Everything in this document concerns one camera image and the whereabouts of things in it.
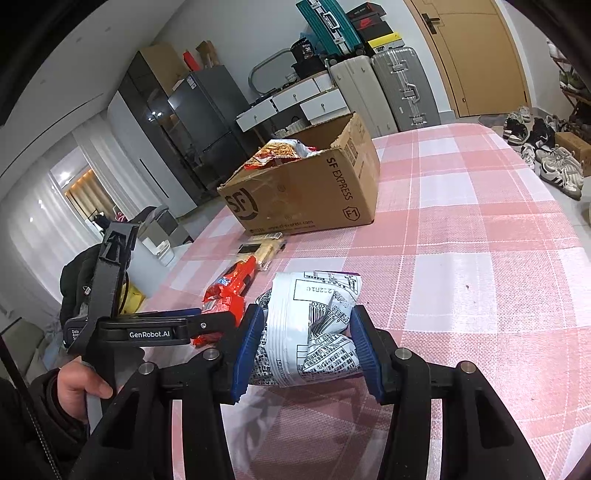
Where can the black glass cabinet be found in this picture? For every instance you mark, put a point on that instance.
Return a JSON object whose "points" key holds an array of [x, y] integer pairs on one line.
{"points": [[145, 88]]}

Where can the person's left hand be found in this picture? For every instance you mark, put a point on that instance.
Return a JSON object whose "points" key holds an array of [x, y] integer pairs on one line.
{"points": [[75, 381]]}

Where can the red oreo snack pack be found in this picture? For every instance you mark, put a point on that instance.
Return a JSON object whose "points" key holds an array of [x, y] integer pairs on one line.
{"points": [[227, 293]]}

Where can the white drawer desk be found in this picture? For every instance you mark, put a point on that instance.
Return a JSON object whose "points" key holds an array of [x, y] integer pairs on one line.
{"points": [[318, 98]]}

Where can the beige black snack packet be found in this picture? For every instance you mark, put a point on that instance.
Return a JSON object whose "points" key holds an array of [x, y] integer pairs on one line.
{"points": [[262, 247]]}

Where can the orange snack bag in box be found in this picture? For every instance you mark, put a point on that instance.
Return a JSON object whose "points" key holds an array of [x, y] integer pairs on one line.
{"points": [[277, 152]]}

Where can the dark grey refrigerator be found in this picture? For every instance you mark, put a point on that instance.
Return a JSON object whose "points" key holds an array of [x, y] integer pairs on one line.
{"points": [[207, 103]]}

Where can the white black printed snack bag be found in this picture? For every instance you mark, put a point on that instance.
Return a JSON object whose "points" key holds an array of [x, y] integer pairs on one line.
{"points": [[305, 340]]}

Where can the white striped sneakers on floor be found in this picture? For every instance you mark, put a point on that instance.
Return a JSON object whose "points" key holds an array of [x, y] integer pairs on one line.
{"points": [[559, 168]]}

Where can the oval mirror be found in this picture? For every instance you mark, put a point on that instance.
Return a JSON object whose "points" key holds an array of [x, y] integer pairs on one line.
{"points": [[273, 73]]}

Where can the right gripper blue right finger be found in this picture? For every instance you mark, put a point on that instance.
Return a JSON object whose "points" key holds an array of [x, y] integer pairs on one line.
{"points": [[366, 340]]}

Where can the stacked shoe boxes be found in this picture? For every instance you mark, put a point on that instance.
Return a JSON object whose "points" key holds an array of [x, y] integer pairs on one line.
{"points": [[368, 19]]}

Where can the white curtain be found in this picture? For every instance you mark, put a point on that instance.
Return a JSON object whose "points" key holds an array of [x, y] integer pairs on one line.
{"points": [[39, 221]]}

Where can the small cardboard box on floor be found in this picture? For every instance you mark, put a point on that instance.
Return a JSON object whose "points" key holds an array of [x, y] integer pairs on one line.
{"points": [[580, 149]]}

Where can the SF Express cardboard box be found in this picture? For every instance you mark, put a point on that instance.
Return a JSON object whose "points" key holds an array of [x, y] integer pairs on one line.
{"points": [[334, 186]]}

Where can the teal suitcase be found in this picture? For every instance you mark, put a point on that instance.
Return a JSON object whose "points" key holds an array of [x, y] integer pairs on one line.
{"points": [[330, 23]]}

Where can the beige hard suitcase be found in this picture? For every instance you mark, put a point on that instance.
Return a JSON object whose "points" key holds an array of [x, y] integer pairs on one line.
{"points": [[364, 95]]}

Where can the silver aluminium suitcase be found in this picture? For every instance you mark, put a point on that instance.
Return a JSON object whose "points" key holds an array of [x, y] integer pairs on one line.
{"points": [[407, 88]]}

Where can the yellow bag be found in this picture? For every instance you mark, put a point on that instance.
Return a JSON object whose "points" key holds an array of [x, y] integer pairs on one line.
{"points": [[131, 299]]}

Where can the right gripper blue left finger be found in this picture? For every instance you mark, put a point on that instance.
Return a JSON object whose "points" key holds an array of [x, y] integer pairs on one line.
{"points": [[250, 332]]}

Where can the wooden door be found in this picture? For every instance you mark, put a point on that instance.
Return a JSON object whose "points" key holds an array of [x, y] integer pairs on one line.
{"points": [[475, 54]]}

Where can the pink plaid tablecloth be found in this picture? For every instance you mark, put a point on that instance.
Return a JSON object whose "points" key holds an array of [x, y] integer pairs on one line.
{"points": [[470, 257]]}

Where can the wooden shoe rack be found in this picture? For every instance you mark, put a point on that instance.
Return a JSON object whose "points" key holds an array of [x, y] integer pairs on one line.
{"points": [[576, 93]]}

